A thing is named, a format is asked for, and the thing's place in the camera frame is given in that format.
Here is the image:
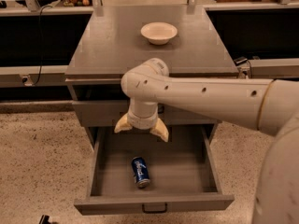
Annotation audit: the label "closed grey top drawer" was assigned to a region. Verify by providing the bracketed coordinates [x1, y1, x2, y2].
[73, 100, 219, 127]

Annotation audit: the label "black cables at right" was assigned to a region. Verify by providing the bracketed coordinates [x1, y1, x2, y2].
[239, 59, 252, 78]

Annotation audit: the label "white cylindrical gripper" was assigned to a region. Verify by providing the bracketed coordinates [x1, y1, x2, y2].
[114, 98, 169, 142]

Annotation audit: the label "white ceramic bowl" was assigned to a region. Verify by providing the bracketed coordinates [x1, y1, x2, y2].
[141, 22, 178, 45]

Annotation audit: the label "small black device on rail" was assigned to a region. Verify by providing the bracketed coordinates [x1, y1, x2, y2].
[234, 57, 248, 65]

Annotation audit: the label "black middle drawer handle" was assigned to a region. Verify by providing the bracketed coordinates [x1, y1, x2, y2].
[142, 203, 168, 214]

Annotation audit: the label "black drawer handle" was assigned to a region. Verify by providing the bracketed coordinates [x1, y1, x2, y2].
[158, 105, 164, 114]
[142, 203, 168, 214]

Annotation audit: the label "grey drawer cabinet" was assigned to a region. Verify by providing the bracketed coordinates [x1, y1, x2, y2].
[65, 5, 237, 143]

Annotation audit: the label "black object on floor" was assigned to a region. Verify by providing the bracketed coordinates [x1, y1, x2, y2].
[38, 215, 50, 224]

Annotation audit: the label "black top drawer handle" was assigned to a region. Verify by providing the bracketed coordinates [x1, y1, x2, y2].
[158, 105, 164, 114]

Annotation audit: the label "open grey middle drawer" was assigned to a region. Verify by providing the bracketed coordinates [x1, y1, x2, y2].
[75, 125, 234, 215]

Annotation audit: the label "black hanging power cable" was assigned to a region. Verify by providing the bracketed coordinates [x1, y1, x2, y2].
[31, 5, 54, 87]

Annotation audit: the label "blue pepsi can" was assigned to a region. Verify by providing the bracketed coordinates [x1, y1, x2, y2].
[131, 157, 150, 189]

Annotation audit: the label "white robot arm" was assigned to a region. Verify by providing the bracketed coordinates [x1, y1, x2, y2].
[115, 58, 299, 224]

